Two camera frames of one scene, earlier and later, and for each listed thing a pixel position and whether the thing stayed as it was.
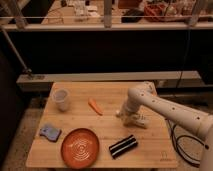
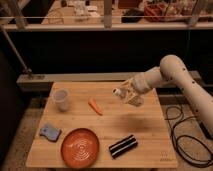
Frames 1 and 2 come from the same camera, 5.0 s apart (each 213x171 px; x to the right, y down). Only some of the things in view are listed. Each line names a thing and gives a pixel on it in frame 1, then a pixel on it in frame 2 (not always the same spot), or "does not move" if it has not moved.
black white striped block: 119,148 does not move
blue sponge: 51,134 does not move
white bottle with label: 138,117 to 133,100
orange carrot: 92,103 does not move
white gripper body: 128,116 to 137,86
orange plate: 80,148 does not move
